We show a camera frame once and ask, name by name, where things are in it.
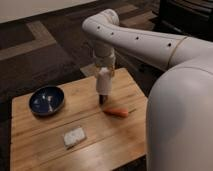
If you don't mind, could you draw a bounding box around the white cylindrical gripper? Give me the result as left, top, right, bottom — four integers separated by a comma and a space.
93, 54, 116, 78

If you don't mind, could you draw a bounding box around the white ceramic cup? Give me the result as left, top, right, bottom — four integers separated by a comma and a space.
96, 67, 111, 95

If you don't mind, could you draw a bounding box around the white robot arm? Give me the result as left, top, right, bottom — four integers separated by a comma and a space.
82, 9, 213, 171

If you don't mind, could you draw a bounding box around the orange carrot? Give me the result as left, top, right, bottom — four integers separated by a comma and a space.
103, 108, 133, 118

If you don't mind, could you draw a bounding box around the dark blue bowl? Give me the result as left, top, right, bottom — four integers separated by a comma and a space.
28, 86, 65, 117

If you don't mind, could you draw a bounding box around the white sponge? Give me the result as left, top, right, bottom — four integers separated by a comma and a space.
63, 127, 86, 147

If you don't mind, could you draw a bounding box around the black cabinet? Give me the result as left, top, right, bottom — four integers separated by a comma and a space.
153, 0, 213, 42

